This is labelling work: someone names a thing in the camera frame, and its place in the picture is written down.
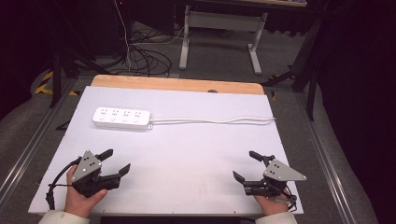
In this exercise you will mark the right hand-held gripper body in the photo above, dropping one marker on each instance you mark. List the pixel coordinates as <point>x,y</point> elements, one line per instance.
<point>280,173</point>

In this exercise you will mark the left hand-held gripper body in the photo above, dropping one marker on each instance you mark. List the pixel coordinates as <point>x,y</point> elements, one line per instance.
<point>85,168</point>

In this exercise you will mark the person's right hand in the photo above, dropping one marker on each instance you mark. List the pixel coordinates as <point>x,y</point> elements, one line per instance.
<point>272,204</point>

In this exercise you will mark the person's left hand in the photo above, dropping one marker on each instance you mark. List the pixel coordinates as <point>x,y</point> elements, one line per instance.
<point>76,202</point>

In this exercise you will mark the white power strip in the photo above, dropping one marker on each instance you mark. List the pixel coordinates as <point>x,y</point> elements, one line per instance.
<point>121,118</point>

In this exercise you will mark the white table board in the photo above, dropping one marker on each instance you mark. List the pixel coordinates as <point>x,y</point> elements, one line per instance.
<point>186,161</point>

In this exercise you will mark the yellow black floor tape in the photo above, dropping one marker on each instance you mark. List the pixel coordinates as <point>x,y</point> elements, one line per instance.
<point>46,85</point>

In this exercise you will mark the black metal stand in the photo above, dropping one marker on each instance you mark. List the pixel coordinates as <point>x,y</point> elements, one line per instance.
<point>56,74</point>
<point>311,77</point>

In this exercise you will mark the wooden table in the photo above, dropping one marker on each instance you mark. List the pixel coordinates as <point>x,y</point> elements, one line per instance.
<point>174,83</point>

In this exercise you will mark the dark curtain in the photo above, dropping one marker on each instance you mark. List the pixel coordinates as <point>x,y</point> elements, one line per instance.
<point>361,93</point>
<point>21,46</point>

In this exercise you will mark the aluminium floor rail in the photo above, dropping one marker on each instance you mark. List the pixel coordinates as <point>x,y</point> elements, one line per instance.
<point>29,149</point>
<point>327,168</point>

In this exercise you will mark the white metal desk frame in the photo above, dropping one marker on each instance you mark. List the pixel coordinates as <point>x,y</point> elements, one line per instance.
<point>224,20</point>

